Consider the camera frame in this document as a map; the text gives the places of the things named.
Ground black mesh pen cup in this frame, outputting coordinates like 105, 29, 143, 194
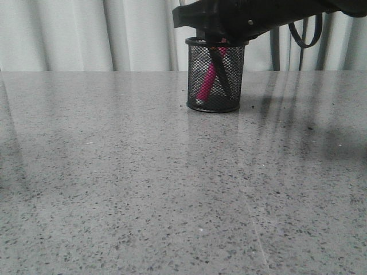
185, 37, 248, 113

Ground pink highlighter pen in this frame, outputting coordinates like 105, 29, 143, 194
196, 47, 227, 106

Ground light grey curtain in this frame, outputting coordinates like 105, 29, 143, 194
1, 1, 366, 72

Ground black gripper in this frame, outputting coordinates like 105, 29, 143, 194
173, 0, 366, 43

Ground black looped cable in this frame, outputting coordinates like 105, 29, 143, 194
288, 13, 323, 49

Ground grey orange handled scissors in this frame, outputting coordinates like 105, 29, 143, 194
209, 41, 231, 99

